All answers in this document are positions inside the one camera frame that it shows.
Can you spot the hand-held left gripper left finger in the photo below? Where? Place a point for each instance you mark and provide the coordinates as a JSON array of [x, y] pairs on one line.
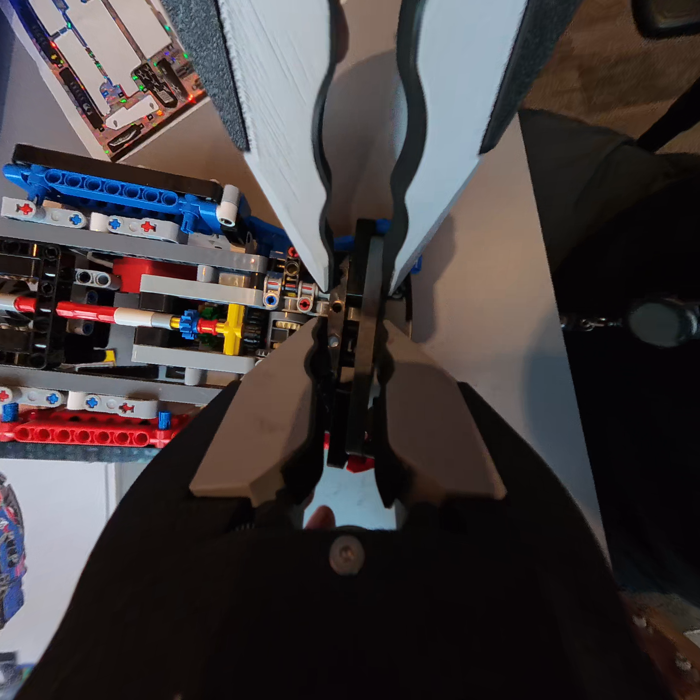
[[257, 438]]

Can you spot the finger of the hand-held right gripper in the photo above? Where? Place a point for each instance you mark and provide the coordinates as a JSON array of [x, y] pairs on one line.
[[459, 98], [279, 109]]

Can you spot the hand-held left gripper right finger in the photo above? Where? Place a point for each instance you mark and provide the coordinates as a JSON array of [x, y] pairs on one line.
[[443, 438]]

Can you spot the small toy brick assembly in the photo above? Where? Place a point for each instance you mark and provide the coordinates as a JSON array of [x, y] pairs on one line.
[[359, 328]]

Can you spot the red black toy race car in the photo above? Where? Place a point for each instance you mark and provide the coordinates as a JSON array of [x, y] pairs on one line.
[[142, 306]]

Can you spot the grey desk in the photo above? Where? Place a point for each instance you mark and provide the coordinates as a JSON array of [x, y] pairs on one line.
[[503, 295]]

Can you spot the holographic sticker sheet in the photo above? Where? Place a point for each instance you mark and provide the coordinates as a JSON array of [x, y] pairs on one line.
[[109, 77]]

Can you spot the person's black clothing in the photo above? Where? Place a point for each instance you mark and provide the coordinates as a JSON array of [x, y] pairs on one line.
[[634, 438]]

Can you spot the open instruction booklet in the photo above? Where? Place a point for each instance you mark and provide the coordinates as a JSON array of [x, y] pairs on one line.
[[55, 525]]

